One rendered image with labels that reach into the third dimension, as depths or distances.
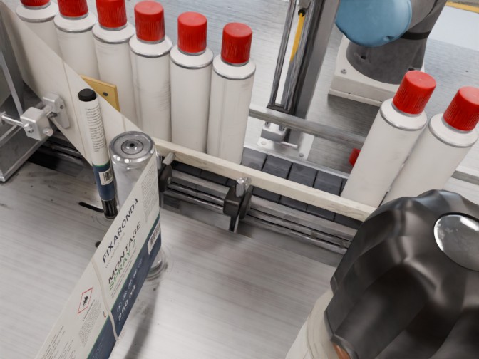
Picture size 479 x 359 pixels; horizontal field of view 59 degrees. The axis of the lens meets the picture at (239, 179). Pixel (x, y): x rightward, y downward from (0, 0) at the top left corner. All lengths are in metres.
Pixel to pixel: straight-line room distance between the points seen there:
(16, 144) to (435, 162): 0.51
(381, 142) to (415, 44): 0.39
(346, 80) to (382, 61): 0.07
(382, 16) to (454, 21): 0.65
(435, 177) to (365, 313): 0.33
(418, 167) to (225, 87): 0.24
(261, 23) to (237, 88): 0.57
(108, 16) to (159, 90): 0.10
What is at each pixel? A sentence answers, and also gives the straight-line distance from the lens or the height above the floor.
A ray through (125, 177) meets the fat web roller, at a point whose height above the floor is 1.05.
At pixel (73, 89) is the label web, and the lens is 0.48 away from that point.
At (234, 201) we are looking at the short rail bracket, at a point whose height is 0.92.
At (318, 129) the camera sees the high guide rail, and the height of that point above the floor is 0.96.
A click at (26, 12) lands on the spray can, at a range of 0.60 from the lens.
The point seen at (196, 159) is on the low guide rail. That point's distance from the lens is 0.57.
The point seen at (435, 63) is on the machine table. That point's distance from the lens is 1.08.
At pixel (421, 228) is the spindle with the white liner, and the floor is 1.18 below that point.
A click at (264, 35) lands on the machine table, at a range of 1.01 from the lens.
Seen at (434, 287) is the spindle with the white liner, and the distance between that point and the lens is 0.18.
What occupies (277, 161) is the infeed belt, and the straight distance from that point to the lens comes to 0.62.
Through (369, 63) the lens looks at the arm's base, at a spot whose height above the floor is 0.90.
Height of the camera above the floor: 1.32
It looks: 48 degrees down
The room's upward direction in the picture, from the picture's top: 9 degrees clockwise
